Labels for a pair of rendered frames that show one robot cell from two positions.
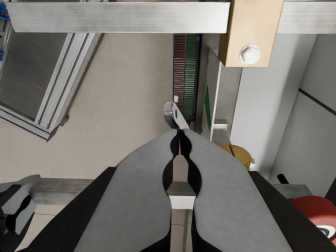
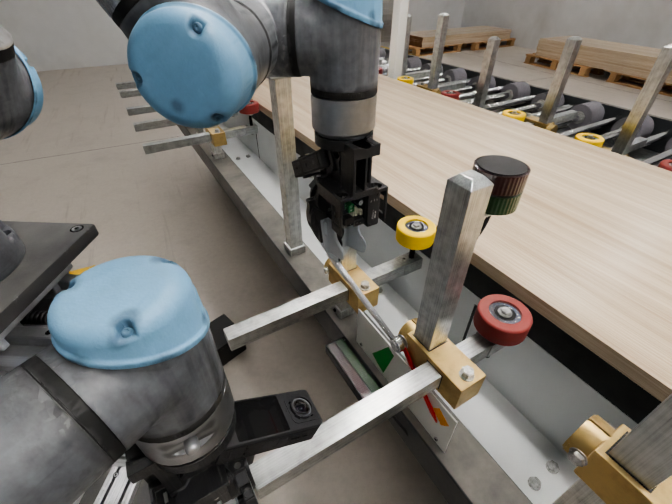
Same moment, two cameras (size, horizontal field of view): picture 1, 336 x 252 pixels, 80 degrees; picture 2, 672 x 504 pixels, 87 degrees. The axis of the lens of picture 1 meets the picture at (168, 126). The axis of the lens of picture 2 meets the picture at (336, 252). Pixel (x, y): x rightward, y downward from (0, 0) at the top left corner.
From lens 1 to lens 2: 56 cm
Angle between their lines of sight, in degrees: 79
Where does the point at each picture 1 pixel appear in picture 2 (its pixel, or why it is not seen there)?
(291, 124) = (489, 375)
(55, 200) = (284, 462)
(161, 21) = (312, 299)
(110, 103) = not seen: outside the picture
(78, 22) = (268, 318)
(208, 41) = (352, 338)
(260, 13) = (355, 274)
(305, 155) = (513, 364)
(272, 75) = not seen: hidden behind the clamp
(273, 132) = (491, 398)
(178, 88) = (354, 377)
